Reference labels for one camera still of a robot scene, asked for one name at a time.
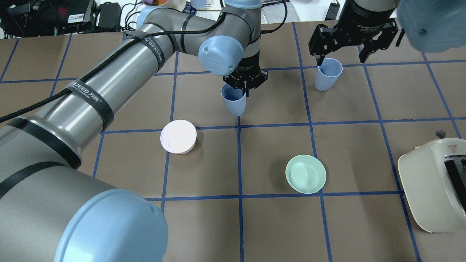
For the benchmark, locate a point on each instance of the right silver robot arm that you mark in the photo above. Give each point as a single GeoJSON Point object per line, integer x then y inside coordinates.
{"type": "Point", "coordinates": [431, 26]}

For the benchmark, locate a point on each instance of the light blue plastic cup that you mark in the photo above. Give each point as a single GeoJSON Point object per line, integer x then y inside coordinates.
{"type": "Point", "coordinates": [234, 99]}

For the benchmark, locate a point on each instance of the pink plastic bowl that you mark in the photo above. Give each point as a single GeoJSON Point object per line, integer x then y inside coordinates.
{"type": "Point", "coordinates": [178, 137]}

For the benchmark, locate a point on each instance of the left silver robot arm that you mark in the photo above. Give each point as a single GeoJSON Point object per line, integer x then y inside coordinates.
{"type": "Point", "coordinates": [50, 211]}

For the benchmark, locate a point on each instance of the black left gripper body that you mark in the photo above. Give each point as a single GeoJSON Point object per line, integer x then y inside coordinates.
{"type": "Point", "coordinates": [249, 62]}

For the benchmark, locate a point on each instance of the cream toaster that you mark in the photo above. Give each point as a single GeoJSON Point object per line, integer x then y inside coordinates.
{"type": "Point", "coordinates": [433, 180]}

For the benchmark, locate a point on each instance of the black power adapter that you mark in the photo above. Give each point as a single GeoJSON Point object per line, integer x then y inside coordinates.
{"type": "Point", "coordinates": [109, 15]}

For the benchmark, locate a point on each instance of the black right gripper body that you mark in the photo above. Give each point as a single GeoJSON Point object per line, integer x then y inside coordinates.
{"type": "Point", "coordinates": [358, 18]}

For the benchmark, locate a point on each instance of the green plastic bowl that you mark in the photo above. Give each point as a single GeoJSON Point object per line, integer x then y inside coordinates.
{"type": "Point", "coordinates": [305, 174]}

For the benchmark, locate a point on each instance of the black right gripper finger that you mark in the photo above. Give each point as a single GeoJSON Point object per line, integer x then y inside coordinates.
{"type": "Point", "coordinates": [367, 50]}
{"type": "Point", "coordinates": [320, 58]}

